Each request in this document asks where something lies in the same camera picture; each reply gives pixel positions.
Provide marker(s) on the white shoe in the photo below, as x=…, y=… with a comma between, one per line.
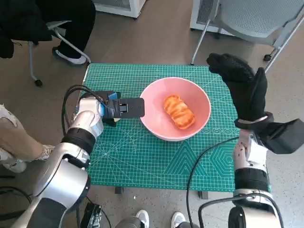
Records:
x=178, y=218
x=142, y=217

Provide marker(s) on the grey mesh office chair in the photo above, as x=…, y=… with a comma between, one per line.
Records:
x=249, y=16

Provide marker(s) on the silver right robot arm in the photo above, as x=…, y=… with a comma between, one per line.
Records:
x=251, y=178

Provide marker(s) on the person in beige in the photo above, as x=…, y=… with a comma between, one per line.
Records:
x=14, y=137

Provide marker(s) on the pink bowl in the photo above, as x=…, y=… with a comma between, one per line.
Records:
x=154, y=114

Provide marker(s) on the black electronic device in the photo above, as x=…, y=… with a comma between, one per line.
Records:
x=91, y=213

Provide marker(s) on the white cabinet with perforated side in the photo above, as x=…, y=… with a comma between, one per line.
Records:
x=202, y=14

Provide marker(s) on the white cabinet with glass front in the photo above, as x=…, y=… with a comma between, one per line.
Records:
x=114, y=6

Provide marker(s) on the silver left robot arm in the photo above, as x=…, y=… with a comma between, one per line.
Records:
x=61, y=171

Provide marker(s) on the braided rectangular toy bread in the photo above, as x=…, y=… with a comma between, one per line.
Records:
x=179, y=111

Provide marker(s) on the black left robot hand blue tape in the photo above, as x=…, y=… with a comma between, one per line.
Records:
x=102, y=93

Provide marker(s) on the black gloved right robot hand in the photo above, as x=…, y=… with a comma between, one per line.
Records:
x=247, y=92

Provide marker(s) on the green cutting mat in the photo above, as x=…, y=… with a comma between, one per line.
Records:
x=142, y=161

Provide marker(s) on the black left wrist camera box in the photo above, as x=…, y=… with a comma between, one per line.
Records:
x=133, y=108

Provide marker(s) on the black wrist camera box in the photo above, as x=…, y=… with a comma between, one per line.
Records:
x=282, y=137
x=133, y=108

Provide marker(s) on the person in black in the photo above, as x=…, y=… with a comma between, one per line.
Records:
x=28, y=16

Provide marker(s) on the grey metal frame chair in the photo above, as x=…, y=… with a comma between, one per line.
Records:
x=58, y=25

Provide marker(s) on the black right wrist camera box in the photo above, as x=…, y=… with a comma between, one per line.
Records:
x=282, y=137

